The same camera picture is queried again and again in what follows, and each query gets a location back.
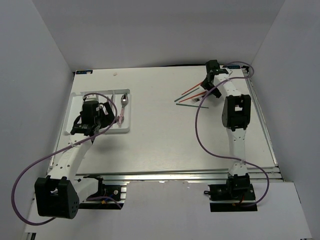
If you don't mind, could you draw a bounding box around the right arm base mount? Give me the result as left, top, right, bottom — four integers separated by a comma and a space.
203, 174, 258, 213

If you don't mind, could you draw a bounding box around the green handled fork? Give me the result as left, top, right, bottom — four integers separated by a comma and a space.
191, 95, 205, 104

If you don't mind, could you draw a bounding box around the long orange chopstick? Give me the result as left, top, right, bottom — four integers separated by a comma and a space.
181, 81, 202, 95

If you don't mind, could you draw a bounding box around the white utensil tray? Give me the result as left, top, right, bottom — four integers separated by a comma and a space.
63, 88, 132, 136

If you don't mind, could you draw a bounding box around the pink handled knife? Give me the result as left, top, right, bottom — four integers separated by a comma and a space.
103, 105, 109, 115

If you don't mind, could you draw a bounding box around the pink handled spoon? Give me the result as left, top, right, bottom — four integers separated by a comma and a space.
119, 93, 129, 117

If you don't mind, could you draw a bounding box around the short orange chopstick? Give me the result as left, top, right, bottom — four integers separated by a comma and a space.
178, 91, 207, 103

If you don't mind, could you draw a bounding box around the right blue corner label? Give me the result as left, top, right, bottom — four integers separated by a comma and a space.
223, 65, 241, 70

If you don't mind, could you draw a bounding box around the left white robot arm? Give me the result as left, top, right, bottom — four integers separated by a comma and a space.
34, 93, 116, 219

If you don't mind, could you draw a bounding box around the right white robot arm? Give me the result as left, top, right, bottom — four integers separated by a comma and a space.
201, 60, 251, 200

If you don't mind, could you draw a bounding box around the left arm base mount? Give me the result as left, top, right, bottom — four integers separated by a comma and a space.
77, 174, 124, 210

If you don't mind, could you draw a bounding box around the green handled spoon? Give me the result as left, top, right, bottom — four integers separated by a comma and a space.
116, 115, 124, 127

